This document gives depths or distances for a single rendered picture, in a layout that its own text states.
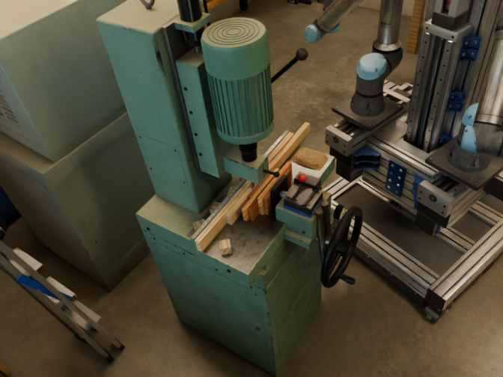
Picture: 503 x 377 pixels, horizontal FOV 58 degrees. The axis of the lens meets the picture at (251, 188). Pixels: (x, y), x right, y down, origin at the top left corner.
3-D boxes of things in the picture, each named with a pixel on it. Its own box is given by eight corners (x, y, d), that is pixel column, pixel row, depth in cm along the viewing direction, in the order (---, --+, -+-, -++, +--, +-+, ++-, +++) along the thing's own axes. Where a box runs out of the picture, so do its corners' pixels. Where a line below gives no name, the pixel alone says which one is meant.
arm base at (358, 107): (365, 93, 211) (367, 74, 204) (391, 106, 203) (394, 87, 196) (343, 107, 205) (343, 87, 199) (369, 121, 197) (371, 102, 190)
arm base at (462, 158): (462, 141, 182) (468, 120, 175) (498, 158, 173) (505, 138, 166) (439, 158, 176) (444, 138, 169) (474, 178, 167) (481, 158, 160)
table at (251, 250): (275, 300, 137) (275, 289, 133) (196, 259, 150) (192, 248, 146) (358, 176, 171) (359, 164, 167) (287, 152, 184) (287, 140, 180)
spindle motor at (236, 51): (254, 152, 131) (242, 54, 109) (206, 135, 139) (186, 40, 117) (284, 119, 141) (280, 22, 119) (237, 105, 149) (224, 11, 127)
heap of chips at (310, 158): (319, 170, 166) (319, 164, 164) (290, 160, 171) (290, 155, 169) (330, 156, 171) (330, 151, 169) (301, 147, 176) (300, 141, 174)
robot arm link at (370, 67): (349, 90, 197) (352, 62, 187) (364, 75, 204) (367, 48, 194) (376, 98, 191) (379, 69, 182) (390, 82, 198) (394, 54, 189)
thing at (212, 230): (201, 252, 145) (199, 242, 141) (197, 250, 146) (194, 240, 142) (294, 143, 178) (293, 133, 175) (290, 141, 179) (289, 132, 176)
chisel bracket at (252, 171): (259, 188, 151) (257, 169, 145) (224, 174, 157) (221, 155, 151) (270, 174, 155) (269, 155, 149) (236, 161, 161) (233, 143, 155)
